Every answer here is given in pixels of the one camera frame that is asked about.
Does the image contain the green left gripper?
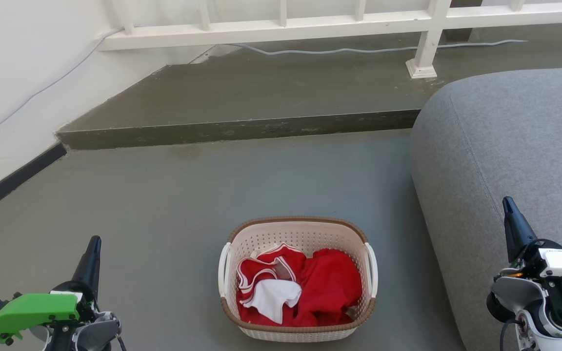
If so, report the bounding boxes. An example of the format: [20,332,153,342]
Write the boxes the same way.
[0,236,102,344]

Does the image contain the cream laundry basket brown rim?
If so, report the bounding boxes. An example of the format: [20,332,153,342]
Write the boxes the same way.
[218,216,378,342]

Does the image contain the grey fabric sofa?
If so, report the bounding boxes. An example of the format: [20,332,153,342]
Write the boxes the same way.
[410,67,562,351]

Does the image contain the black baseboard strip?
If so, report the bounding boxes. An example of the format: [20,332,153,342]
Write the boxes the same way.
[0,143,68,221]

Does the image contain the red garment with white trim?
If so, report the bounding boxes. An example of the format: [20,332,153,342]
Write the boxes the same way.
[236,243,307,326]

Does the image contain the white cloth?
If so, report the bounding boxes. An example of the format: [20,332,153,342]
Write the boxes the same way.
[240,279,302,325]

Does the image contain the plain red garment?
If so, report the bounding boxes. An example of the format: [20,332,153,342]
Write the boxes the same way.
[293,249,362,327]

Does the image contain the grey concrete raised step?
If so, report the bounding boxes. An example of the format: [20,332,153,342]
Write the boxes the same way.
[56,22,562,151]

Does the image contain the white wooden railing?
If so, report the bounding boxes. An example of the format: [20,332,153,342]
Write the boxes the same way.
[97,0,562,79]

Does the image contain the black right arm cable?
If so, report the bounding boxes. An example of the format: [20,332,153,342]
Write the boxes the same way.
[499,318,523,351]

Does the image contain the thin white wall cable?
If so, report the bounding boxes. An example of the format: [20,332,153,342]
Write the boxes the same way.
[0,28,123,147]

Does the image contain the grey floor cable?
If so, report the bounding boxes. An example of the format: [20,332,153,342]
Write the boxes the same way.
[230,39,528,56]

